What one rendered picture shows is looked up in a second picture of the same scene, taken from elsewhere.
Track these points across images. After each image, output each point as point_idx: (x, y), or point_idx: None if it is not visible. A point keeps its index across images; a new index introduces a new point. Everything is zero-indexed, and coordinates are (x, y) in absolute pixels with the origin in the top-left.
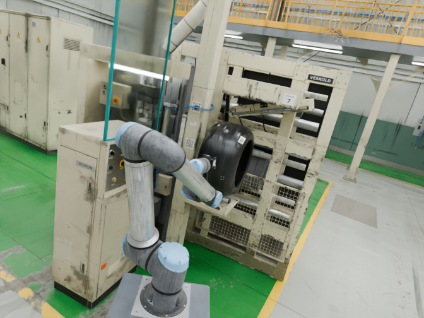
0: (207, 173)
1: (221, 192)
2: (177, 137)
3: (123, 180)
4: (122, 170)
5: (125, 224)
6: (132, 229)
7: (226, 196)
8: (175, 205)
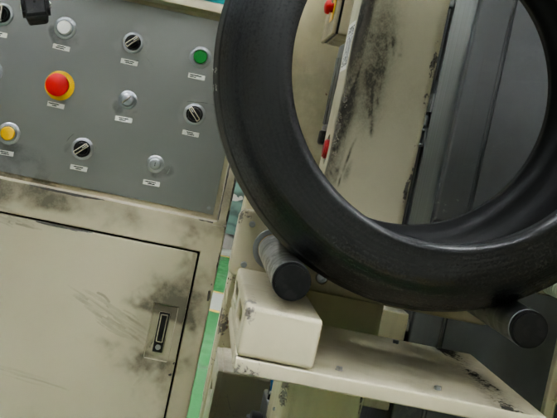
0: None
1: (249, 201)
2: (454, 114)
3: (63, 166)
4: (57, 116)
5: (29, 359)
6: None
7: (489, 389)
8: (273, 390)
